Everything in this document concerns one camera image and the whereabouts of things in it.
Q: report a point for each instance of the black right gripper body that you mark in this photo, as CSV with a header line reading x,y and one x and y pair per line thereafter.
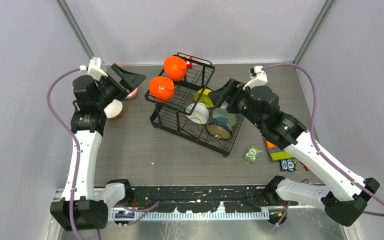
x,y
240,104

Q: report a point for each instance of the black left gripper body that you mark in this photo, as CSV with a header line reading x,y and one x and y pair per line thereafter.
x,y
110,90

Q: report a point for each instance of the white bowl red floral pattern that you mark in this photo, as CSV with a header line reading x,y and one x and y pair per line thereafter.
x,y
132,94

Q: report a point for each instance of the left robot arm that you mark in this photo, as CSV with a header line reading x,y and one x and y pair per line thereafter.
x,y
79,207

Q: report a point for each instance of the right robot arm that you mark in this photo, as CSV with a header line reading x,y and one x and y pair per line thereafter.
x,y
343,196

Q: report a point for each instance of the celadon bowl with flower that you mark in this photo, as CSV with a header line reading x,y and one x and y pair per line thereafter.
x,y
221,112

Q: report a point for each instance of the yellow-green bowl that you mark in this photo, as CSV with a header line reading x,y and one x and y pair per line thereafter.
x,y
202,96

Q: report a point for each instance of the white ribbed bowl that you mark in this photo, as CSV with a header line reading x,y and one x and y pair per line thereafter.
x,y
199,113

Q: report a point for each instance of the dark blue glazed bowl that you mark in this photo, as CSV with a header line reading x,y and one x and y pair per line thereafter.
x,y
219,128

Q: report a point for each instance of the red box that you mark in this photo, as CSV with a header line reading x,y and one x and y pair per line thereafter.
x,y
189,64

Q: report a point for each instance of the orange curved block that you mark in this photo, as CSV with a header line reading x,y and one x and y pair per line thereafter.
x,y
270,145

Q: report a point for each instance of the green owl toy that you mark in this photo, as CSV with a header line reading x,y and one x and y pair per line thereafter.
x,y
251,154

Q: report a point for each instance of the grey building block plate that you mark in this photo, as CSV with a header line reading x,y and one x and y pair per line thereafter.
x,y
276,154

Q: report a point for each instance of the blue owl card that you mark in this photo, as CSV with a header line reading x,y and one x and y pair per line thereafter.
x,y
288,165

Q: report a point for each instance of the black wire dish rack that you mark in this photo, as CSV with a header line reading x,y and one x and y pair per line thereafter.
x,y
171,116

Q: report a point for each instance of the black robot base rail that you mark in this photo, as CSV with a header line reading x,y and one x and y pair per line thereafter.
x,y
200,198

